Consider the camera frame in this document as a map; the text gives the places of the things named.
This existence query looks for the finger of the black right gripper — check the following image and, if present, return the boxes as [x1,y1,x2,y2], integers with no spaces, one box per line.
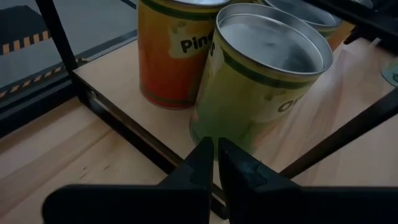
[343,26,398,57]

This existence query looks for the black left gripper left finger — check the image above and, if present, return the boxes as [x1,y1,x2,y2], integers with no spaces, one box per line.
[42,136,216,224]

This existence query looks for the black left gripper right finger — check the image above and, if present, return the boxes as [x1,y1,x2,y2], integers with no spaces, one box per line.
[217,138,398,224]

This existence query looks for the orange can with green band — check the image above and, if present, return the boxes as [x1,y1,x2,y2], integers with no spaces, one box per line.
[254,0,356,51]

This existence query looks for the yellow-green oranges can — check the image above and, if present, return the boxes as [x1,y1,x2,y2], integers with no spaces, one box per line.
[188,2,335,156]

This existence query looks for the orange pineapple can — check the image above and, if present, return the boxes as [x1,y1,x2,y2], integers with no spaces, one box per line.
[137,0,233,110]

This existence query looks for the black-framed wooden shelf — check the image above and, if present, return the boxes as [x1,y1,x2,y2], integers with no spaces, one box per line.
[34,0,398,220]

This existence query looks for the black mat with hazard stripes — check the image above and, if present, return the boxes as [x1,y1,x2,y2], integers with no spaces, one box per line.
[0,4,51,56]
[0,57,91,108]

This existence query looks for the black aluminium table frame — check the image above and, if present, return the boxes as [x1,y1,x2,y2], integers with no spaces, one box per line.
[0,90,83,139]

